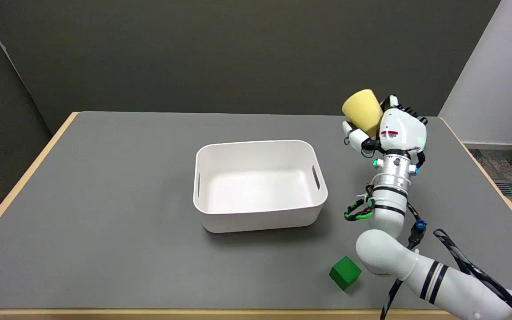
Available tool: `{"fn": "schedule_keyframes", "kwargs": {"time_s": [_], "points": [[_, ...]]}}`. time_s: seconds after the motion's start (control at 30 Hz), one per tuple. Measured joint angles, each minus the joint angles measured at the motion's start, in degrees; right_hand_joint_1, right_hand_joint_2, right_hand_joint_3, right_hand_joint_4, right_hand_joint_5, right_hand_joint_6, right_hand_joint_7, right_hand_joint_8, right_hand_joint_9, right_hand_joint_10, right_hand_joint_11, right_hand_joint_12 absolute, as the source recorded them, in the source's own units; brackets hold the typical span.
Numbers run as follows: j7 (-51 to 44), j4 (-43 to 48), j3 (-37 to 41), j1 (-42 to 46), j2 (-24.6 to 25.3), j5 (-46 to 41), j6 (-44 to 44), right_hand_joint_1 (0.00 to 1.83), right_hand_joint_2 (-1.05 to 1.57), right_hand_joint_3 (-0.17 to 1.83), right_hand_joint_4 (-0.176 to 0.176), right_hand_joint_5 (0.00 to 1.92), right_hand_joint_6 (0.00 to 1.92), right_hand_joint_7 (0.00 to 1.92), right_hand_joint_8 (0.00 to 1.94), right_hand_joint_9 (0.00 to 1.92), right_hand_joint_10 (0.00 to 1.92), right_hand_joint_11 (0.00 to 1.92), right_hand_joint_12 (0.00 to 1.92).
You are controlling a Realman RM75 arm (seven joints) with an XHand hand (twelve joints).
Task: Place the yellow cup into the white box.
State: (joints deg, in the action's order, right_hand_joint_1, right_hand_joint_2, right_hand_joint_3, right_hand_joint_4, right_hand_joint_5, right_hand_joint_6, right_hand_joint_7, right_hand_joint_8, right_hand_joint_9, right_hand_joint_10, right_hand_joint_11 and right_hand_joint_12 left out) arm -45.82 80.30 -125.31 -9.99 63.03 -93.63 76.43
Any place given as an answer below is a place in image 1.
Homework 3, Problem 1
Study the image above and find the white plastic box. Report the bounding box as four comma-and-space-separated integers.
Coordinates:
193, 140, 328, 234

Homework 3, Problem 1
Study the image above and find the black cable with blue connector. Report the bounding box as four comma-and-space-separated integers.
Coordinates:
380, 202, 427, 320

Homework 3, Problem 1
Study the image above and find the green cube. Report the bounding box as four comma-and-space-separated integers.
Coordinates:
329, 256, 362, 291

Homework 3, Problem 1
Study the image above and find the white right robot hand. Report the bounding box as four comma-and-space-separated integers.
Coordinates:
342, 95, 428, 157

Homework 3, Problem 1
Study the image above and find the green black cable loop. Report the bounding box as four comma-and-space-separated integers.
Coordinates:
344, 198, 376, 221

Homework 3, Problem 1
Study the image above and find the black braided cable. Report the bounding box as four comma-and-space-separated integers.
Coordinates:
433, 229, 512, 320

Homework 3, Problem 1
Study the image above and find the yellow cup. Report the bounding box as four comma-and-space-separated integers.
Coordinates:
342, 89, 384, 137

